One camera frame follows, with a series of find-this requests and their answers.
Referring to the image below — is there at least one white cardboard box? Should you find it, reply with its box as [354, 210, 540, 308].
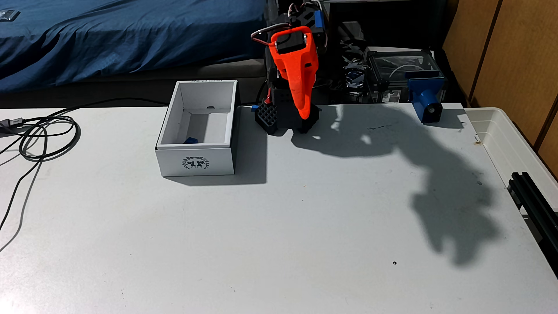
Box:
[155, 79, 239, 178]

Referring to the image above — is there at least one blue printed clamp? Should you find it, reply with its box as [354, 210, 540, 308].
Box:
[406, 72, 446, 124]

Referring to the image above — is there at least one blue bed sheet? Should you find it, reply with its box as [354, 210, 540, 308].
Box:
[0, 0, 267, 92]

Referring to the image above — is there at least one white plastic bin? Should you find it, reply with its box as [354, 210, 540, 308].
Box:
[464, 107, 558, 211]

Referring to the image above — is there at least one brown wooden wardrobe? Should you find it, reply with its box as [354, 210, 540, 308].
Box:
[442, 0, 558, 179]

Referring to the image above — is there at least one black aluminium extrusion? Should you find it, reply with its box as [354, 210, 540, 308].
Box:
[507, 172, 558, 278]

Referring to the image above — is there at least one clear-walled black enclosure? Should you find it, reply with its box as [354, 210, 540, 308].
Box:
[364, 47, 441, 104]

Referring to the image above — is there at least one grey bed frame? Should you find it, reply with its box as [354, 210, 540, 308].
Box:
[0, 59, 267, 109]

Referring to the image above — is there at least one black cable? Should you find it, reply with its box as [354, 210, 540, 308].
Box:
[0, 97, 171, 254]

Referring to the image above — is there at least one black cable plug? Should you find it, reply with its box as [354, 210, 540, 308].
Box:
[0, 118, 24, 134]

